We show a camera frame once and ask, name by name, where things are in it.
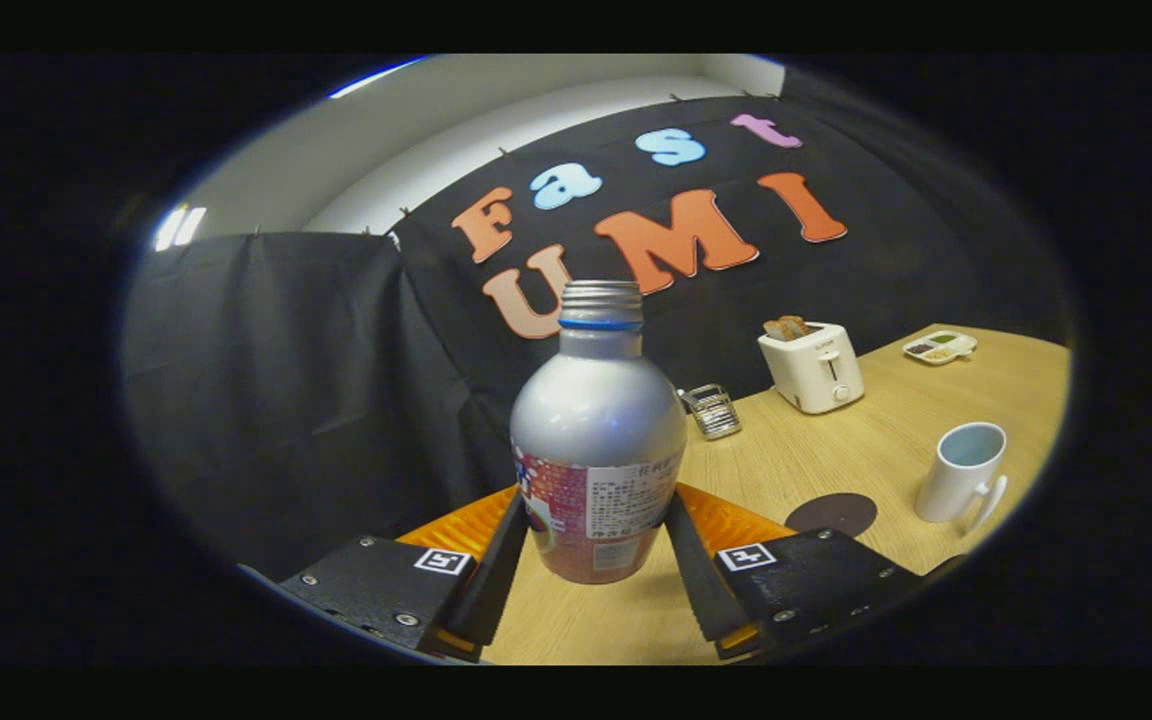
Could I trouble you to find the black backdrop cloth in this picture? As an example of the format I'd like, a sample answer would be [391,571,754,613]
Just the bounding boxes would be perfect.
[119,68,1077,586]

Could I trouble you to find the white cup with handle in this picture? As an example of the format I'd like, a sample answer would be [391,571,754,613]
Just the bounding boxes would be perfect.
[915,421,1009,534]

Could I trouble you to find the ceiling light panel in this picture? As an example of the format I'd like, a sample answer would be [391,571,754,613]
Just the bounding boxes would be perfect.
[154,204,209,253]

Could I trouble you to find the silver juice bottle red label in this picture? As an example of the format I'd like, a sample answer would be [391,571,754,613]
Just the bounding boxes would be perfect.
[510,280,689,586]

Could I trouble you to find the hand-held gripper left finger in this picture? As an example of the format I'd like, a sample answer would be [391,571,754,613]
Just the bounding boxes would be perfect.
[278,486,529,663]

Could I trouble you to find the wooden table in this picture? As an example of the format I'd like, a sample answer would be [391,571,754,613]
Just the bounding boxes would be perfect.
[481,323,1074,666]

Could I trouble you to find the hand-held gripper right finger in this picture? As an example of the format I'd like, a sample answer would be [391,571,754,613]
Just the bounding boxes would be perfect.
[664,484,927,661]

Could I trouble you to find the dark brown round coaster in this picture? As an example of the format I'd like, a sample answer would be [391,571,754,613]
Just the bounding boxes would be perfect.
[784,492,879,538]

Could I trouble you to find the white divided snack tray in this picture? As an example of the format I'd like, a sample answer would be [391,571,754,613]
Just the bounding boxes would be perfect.
[902,330,979,365]

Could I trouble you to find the white toaster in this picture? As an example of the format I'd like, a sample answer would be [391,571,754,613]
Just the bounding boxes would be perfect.
[757,322,866,415]

